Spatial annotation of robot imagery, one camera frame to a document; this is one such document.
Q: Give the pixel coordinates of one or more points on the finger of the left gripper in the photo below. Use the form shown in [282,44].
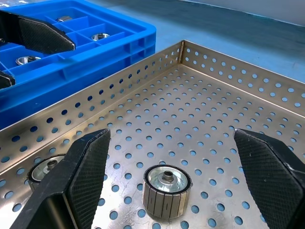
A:
[38,34]
[6,80]

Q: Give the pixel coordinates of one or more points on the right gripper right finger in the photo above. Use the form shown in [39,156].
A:
[271,181]

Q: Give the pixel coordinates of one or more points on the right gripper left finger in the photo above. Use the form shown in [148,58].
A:
[78,181]

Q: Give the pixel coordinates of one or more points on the blue compartment tray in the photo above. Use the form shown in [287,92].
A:
[71,78]

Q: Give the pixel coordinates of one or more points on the perforated stainless steel tray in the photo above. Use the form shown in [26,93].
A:
[181,112]

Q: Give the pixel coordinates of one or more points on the blue table cover sheet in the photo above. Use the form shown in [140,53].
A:
[214,26]

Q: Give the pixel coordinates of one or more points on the white foam backdrop sheet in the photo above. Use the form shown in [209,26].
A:
[274,9]

